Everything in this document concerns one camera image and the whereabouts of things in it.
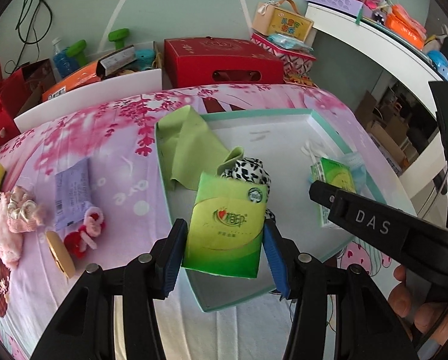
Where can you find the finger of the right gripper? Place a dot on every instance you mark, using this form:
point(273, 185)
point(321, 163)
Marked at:
point(322, 193)

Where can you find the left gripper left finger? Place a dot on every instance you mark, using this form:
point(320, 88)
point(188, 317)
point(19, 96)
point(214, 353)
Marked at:
point(83, 325)

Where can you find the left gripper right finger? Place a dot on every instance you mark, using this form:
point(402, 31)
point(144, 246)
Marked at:
point(366, 326)

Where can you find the blue face mask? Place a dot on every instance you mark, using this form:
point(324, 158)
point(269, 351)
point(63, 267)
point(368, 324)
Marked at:
point(357, 168)

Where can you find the leopard print fabric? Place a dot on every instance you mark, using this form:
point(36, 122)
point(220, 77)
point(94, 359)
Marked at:
point(250, 170)

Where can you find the green tissue pack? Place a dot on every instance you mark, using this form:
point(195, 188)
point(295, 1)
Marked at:
point(225, 231)
point(328, 176)

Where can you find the pink fluffy towel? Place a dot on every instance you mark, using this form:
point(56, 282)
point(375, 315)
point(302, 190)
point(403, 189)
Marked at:
point(10, 243)

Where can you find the green microfiber cloth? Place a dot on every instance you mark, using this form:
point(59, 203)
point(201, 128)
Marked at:
point(187, 147)

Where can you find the person right hand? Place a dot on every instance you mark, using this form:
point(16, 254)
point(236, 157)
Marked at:
point(426, 315)

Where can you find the teal rimmed white tray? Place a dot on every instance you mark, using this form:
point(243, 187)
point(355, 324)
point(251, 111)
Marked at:
point(275, 137)

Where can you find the round wooden disc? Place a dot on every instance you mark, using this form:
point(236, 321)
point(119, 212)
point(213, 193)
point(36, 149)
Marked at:
point(60, 254)

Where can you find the white curved desk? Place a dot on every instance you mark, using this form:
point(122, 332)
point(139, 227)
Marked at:
point(404, 65)

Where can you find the red white scrunchie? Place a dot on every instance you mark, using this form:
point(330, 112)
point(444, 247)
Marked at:
point(78, 242)

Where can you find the pink white scrunchie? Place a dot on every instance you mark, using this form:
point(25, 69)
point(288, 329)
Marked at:
point(24, 214)

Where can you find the purple wipes packet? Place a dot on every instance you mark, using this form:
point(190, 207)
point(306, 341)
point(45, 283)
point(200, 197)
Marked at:
point(72, 198)

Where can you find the patterned red white box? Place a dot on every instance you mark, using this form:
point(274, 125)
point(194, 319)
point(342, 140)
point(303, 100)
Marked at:
point(294, 61)

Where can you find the cartoon print bedsheet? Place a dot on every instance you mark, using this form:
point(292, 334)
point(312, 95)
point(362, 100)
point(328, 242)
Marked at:
point(118, 137)

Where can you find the blue wipes pack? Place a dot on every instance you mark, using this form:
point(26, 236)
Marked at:
point(288, 43)

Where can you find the red gift box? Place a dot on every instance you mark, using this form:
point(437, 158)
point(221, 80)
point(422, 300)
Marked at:
point(213, 60)

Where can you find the orange packets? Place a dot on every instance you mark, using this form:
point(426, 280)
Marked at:
point(399, 21)

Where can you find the teal plastic container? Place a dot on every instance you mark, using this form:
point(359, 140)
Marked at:
point(144, 59)

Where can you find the white foam board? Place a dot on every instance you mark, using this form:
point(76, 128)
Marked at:
point(91, 95)

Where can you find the red felt bag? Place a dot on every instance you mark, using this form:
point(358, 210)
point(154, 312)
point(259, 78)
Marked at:
point(20, 92)

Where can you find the orange cardboard box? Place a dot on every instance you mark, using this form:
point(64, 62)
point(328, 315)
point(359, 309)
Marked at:
point(82, 77)

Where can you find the blue water bottle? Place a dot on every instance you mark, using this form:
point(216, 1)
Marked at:
point(64, 64)

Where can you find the green dumbbell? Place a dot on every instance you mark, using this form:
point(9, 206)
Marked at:
point(78, 51)

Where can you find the tan gift box with handle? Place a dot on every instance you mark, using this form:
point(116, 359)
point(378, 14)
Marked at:
point(283, 17)

